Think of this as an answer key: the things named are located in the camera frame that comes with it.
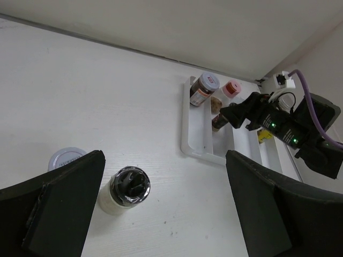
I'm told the silver lid blue label shaker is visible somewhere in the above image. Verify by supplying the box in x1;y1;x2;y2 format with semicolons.
277;92;295;112

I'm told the white divided plastic tray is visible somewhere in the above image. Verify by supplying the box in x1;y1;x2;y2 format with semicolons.
181;75;284;173

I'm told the white lid pink salt jar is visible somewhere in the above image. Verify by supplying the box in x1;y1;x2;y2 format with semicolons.
48;147;87;172

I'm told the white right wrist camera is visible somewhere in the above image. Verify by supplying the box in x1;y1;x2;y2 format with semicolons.
273;71;296;89

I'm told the small black cap pepper bottle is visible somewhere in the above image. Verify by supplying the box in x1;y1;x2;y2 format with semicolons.
212;113;228;132

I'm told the gold cap yellow label bottle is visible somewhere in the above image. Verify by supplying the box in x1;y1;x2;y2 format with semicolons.
257;128;273;143

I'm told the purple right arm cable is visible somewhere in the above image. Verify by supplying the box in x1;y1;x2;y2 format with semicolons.
288;69;343;149

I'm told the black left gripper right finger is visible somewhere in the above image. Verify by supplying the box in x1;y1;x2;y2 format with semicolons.
226;150;342;256

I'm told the pink cap spice bottle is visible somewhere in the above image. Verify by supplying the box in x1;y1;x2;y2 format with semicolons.
210;80;241;115

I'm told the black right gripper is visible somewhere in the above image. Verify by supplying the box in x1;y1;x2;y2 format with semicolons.
220;92;342;179

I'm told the white lid brown spice jar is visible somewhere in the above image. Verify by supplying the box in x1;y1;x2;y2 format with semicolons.
190;72;220;107

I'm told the black grinder top salt jar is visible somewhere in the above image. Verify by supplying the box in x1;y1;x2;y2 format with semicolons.
98;166;151;216

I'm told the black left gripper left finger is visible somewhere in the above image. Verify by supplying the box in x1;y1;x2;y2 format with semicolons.
1;150;105;256

